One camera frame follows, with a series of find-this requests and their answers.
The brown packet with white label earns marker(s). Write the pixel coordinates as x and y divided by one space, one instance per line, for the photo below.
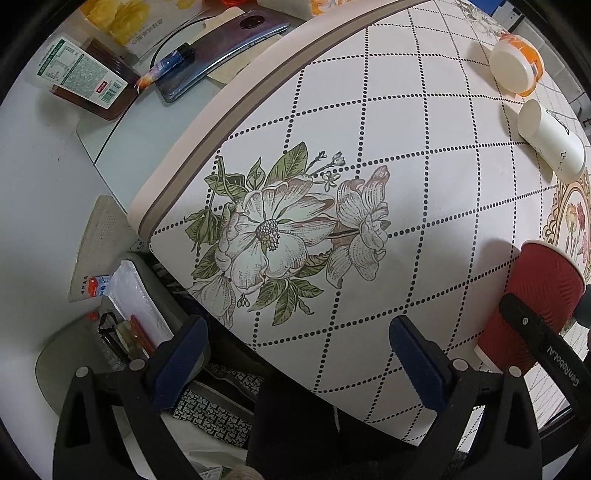
85 76

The dark cloth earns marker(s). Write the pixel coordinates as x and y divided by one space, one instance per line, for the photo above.
300 429

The white paper cup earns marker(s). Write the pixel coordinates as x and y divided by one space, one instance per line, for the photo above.
551 138

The red ribbed paper cup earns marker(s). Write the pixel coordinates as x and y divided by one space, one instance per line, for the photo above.
531 286

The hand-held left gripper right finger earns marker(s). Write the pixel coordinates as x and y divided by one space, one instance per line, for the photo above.
418 364

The orange and white cup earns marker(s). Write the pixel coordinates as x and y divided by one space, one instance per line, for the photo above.
512 64

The floral dotted diamond tablecloth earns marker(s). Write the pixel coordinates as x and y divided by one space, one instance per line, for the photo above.
369 138

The purple smartphone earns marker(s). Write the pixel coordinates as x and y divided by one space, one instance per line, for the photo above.
221 50

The white mesh pad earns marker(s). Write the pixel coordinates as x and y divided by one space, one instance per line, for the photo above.
101 244

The grey open bag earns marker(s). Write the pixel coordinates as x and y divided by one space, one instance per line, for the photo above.
138 295

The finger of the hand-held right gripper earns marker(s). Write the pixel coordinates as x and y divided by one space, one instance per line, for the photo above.
545 344

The blue and orange lighter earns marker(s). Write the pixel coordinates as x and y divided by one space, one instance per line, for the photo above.
166 64

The yellow flower printed packet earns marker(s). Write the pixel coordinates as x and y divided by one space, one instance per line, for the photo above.
124 18

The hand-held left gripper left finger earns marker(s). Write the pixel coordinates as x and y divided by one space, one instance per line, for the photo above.
182 355

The grid patterned floral tablecloth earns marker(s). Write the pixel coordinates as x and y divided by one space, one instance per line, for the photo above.
480 18

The black and white patterned cloth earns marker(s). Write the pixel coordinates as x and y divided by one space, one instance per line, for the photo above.
212 410

